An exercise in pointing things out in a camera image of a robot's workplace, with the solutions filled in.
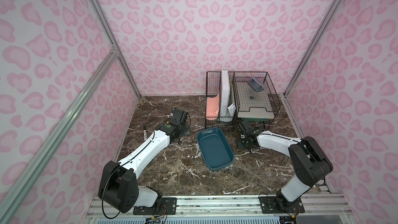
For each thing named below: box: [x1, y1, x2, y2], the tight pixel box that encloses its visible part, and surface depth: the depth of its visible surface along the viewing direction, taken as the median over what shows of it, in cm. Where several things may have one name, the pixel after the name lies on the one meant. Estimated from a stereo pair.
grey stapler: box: [247, 76, 265, 93], surface depth 96 cm
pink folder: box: [206, 91, 220, 121], surface depth 113 cm
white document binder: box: [220, 70, 231, 118], surface depth 97 cm
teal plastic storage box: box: [196, 126, 235, 171], surface depth 93 cm
